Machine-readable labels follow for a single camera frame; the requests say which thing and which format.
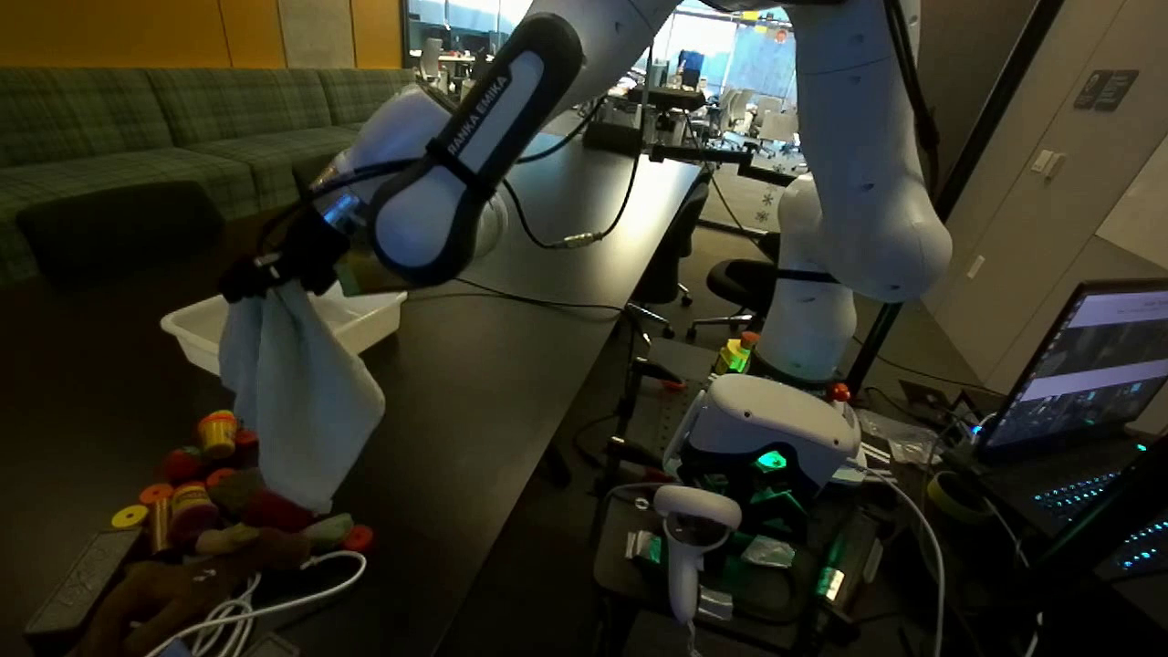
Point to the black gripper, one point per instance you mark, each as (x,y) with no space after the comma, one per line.
(308,253)

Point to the white cloth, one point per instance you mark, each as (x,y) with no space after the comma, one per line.
(305,394)

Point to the yellow red toy cup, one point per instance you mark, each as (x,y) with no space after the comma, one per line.
(216,434)

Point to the black rectangular block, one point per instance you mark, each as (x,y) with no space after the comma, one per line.
(79,593)

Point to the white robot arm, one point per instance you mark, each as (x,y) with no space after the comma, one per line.
(854,219)

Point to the clear plastic bin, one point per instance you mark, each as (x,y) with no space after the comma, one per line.
(360,322)

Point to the green plaid sofa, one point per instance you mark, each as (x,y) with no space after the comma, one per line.
(237,133)

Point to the green yellow small toy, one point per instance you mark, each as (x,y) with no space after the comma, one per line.
(733,354)

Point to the black office chair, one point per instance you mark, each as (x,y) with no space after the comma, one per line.
(741,283)

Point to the white VR controller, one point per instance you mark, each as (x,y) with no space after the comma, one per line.
(694,524)

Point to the white VR headset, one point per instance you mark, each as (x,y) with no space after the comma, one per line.
(746,413)

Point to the open laptop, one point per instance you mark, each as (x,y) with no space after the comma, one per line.
(1062,450)

